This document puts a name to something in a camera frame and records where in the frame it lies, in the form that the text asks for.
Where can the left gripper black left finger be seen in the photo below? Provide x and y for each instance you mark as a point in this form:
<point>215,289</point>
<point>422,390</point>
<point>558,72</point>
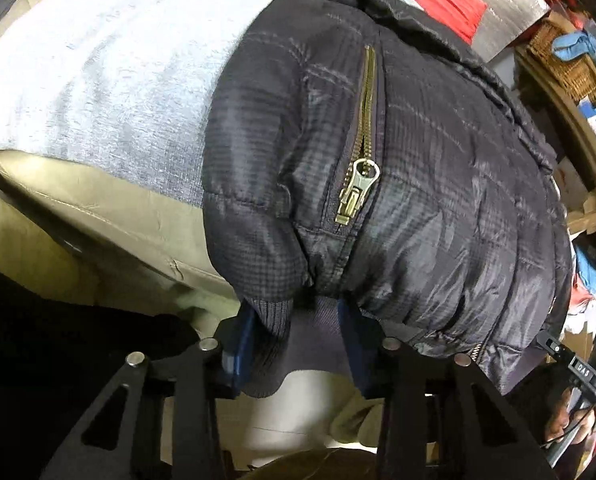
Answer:
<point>158,419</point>

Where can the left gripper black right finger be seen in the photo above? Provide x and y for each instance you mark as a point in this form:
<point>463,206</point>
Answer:
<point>442,418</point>

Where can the dark plaid puffer jacket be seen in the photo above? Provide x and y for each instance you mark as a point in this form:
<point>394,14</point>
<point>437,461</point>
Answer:
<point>360,151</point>

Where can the right hand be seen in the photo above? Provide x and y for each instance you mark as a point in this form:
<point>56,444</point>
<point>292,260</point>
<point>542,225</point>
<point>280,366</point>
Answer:
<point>561,420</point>

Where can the wooden shelf unit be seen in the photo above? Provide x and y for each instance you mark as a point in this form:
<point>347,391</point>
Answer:
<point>577,139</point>

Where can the beige mattress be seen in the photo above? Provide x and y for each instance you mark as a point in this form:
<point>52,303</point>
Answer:
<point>149,250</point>

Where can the wicker basket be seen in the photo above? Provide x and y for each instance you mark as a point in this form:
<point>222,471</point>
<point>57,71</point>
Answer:
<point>576,77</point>

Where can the light blue cloth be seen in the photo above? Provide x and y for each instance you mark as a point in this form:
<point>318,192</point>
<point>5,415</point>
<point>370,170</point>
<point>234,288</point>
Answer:
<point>568,47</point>

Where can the light grey bed blanket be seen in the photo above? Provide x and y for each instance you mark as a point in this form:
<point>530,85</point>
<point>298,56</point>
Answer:
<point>128,75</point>

